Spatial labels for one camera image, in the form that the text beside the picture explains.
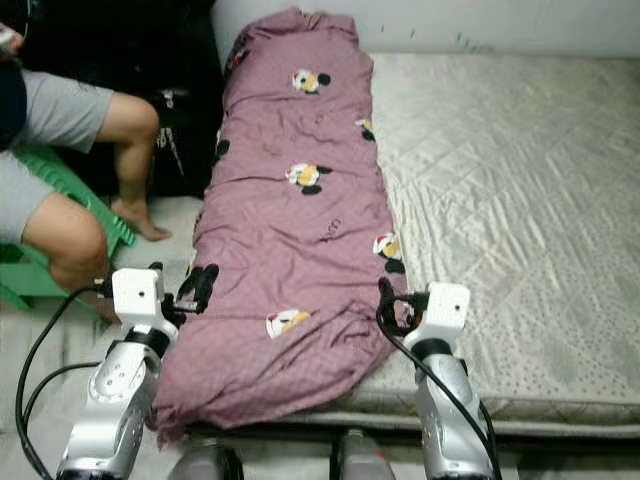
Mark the grey right robot leg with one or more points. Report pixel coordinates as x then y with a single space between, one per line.
365 460

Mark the purple duck print quilt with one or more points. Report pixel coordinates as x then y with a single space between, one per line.
290 250

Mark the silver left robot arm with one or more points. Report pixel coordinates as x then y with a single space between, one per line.
105 400

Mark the seated person grey shorts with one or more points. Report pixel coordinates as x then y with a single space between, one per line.
60 110

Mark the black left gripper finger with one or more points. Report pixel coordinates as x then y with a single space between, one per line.
210 285
156 266

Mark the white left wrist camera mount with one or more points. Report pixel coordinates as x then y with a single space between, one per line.
138 300

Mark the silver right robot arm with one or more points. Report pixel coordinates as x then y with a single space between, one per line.
455 420

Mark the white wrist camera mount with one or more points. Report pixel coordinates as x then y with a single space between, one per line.
445 310
138 300

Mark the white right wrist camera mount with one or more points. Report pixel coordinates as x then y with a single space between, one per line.
445 310

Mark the person hand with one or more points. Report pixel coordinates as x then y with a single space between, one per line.
10 40

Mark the grey left robot leg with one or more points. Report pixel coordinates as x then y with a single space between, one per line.
205 462

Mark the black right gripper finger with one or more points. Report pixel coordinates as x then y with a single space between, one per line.
387 302

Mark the grey robot leg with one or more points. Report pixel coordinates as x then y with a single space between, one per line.
205 462
365 460

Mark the green plastic stool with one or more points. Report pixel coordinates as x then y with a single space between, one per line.
80 190

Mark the grey quilted mattress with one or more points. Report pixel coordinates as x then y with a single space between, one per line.
510 200

